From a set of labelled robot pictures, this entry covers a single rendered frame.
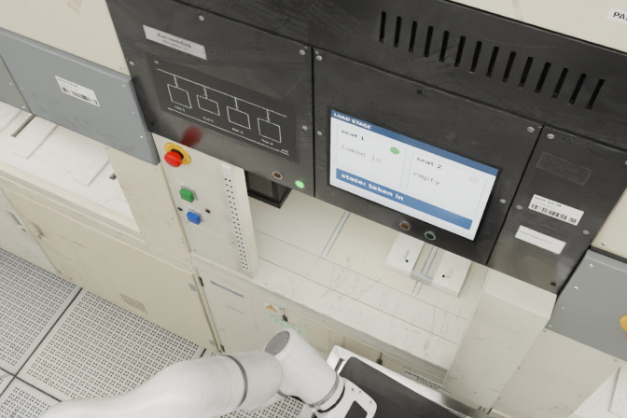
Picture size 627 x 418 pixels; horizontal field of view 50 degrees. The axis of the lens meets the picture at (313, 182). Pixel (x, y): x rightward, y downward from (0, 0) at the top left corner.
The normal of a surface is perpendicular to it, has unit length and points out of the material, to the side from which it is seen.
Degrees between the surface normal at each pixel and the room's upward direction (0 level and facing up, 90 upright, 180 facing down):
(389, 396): 1
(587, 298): 90
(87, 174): 0
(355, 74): 90
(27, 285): 0
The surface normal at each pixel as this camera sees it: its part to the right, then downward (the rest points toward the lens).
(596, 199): -0.44, 0.73
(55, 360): -0.01, -0.58
